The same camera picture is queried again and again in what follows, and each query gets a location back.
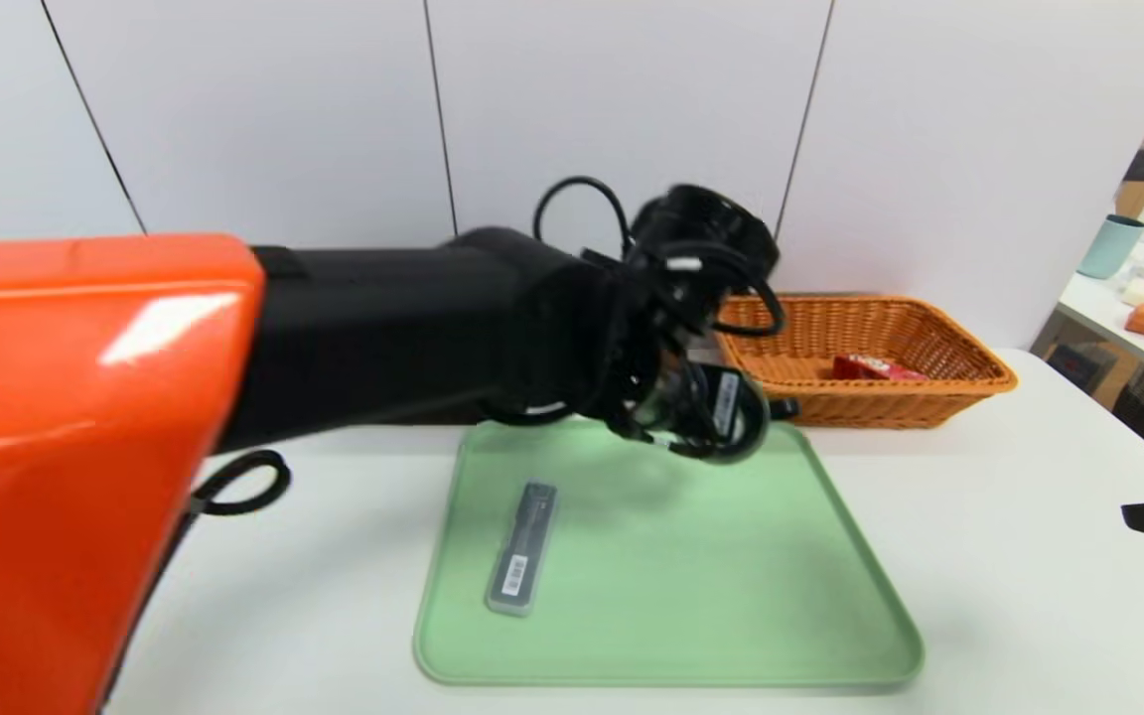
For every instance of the white side table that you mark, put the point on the white side table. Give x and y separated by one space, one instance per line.
1108 333

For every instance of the glass ashtray black base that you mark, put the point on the glass ashtray black base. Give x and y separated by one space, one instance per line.
783 407

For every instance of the green plastic tray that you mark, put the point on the green plastic tray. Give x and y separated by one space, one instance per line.
671 596

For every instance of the red snack box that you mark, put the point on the red snack box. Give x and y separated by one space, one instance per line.
870 368

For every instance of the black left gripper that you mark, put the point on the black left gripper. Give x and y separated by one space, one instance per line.
728 401

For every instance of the pale teal cup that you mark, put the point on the pale teal cup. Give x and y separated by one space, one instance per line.
1108 248

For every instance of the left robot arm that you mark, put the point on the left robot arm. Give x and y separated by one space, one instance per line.
383 328

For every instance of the orange wicker basket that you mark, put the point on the orange wicker basket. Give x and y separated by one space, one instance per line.
929 338

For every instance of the grey plastic compass case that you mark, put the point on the grey plastic compass case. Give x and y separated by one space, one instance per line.
524 551

